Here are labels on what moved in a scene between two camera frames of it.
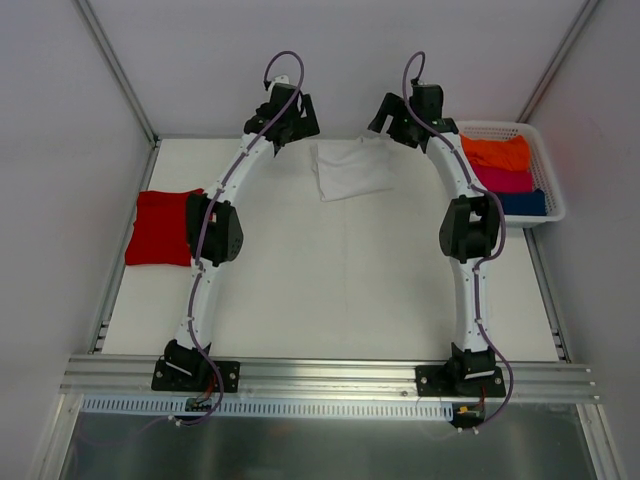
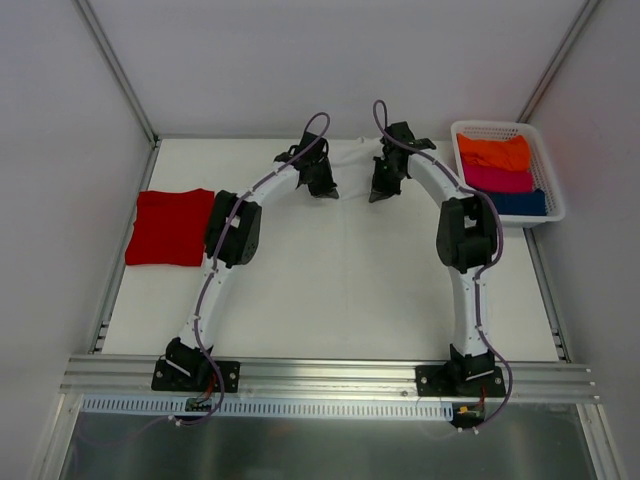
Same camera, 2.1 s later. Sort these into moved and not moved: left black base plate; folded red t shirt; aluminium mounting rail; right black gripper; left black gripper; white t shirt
Moved: right black gripper; left black gripper
Not moved: left black base plate; white t shirt; folded red t shirt; aluminium mounting rail
